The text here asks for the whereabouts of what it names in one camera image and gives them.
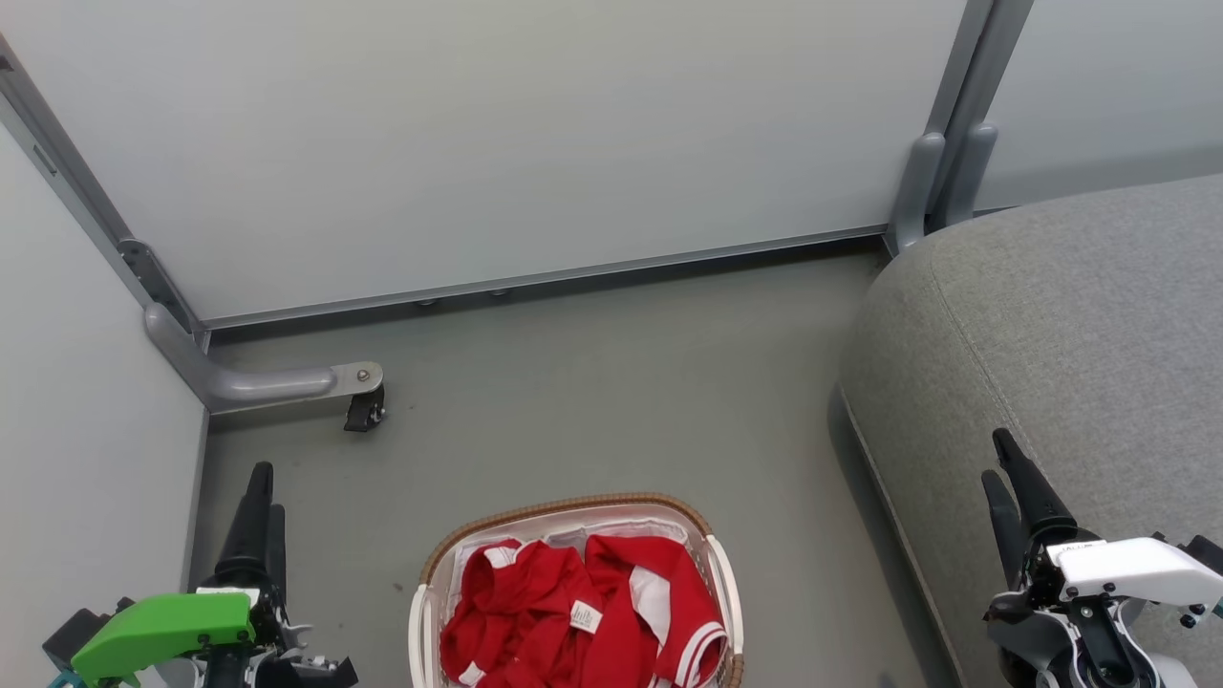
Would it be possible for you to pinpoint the grey upright partition foot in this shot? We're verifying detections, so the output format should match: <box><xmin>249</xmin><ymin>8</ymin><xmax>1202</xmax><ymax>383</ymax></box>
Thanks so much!
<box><xmin>941</xmin><ymin>121</ymin><xmax>999</xmax><ymax>230</ymax></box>
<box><xmin>887</xmin><ymin>131</ymin><xmax>947</xmax><ymax>257</ymax></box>

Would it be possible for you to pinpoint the white laundry basket brown rim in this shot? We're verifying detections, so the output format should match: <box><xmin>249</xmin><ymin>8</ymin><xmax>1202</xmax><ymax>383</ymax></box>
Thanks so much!
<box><xmin>408</xmin><ymin>492</ymin><xmax>746</xmax><ymax>688</ymax></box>

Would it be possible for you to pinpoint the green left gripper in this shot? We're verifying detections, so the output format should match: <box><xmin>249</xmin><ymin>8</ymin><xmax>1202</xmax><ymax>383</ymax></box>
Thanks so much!
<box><xmin>70</xmin><ymin>462</ymin><xmax>316</xmax><ymax>688</ymax></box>

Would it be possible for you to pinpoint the grey fabric sofa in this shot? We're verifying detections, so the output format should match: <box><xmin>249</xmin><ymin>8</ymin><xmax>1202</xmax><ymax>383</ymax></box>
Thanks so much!
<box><xmin>838</xmin><ymin>175</ymin><xmax>1223</xmax><ymax>688</ymax></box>

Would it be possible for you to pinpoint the black caster wheel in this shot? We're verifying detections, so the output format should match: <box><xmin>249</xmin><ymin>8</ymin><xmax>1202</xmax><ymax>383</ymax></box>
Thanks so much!
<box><xmin>343</xmin><ymin>386</ymin><xmax>388</xmax><ymax>433</ymax></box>

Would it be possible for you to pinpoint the grey partition upright post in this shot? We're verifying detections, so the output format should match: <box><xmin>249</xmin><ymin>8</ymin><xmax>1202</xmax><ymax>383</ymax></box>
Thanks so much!
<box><xmin>922</xmin><ymin>0</ymin><xmax>1036</xmax><ymax>230</ymax></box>

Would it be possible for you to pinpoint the aluminium partition bottom rail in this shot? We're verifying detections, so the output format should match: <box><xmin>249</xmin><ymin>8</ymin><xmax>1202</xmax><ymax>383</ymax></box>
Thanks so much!
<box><xmin>204</xmin><ymin>226</ymin><xmax>891</xmax><ymax>332</ymax></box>

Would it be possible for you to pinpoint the grey partition corner post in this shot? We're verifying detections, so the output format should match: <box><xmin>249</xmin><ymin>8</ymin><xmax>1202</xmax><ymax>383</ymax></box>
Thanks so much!
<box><xmin>0</xmin><ymin>33</ymin><xmax>209</xmax><ymax>337</ymax></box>

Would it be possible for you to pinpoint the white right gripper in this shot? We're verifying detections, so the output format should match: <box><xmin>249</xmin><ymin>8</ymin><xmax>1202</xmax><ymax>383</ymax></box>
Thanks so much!
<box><xmin>981</xmin><ymin>427</ymin><xmax>1223</xmax><ymax>660</ymax></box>

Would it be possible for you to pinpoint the grey curved partition leg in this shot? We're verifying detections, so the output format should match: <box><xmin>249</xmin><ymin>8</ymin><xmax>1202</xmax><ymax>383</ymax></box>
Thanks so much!
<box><xmin>143</xmin><ymin>302</ymin><xmax>385</xmax><ymax>415</ymax></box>

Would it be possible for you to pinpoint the red jersey shirt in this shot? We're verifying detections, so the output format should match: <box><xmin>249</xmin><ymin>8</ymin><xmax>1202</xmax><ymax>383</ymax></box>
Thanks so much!
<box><xmin>440</xmin><ymin>534</ymin><xmax>729</xmax><ymax>688</ymax></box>

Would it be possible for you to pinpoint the white basket liner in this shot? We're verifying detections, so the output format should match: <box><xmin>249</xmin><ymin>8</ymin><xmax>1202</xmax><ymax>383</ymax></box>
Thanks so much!
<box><xmin>447</xmin><ymin>516</ymin><xmax>706</xmax><ymax>579</ymax></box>

